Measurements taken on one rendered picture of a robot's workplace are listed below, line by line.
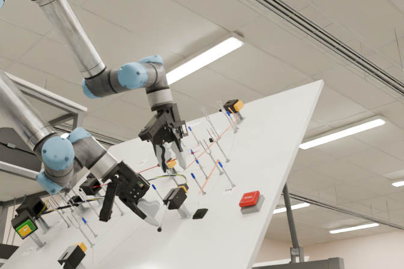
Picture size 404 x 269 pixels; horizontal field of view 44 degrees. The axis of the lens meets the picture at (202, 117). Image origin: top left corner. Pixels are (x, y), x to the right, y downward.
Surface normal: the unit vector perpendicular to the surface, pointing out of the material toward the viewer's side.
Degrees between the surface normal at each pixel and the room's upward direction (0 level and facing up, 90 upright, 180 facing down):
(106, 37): 180
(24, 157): 90
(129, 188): 118
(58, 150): 90
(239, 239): 52
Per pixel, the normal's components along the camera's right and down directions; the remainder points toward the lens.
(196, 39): 0.00, 0.91
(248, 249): -0.48, -0.82
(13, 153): 0.81, -0.24
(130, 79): -0.40, 0.09
